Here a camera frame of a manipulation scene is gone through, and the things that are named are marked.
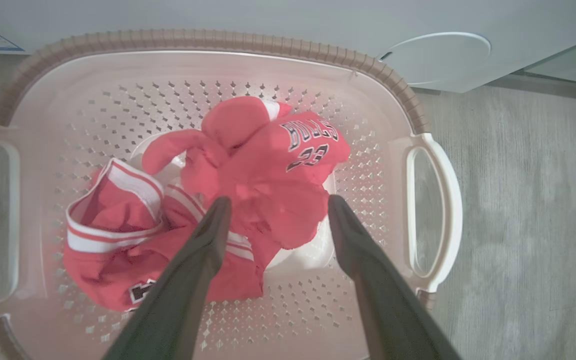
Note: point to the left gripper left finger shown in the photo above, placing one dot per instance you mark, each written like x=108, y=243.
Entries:
x=178, y=290

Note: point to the cream perforated laundry basket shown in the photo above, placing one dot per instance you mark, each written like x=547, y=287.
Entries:
x=93, y=100

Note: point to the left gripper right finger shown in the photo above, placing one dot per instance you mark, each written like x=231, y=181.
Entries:
x=388, y=300

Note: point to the dark cabinet plinth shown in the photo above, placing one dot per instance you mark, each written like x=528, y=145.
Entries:
x=558, y=86

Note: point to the red Bulls 23 jersey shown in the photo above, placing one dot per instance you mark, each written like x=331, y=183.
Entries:
x=273, y=185

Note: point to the white front-load washing machine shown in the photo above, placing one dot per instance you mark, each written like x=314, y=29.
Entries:
x=218, y=15

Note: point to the red shorts with white stripes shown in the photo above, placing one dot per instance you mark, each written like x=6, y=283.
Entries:
x=113, y=260

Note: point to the round white filter cover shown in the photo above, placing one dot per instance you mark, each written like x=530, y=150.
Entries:
x=433, y=57

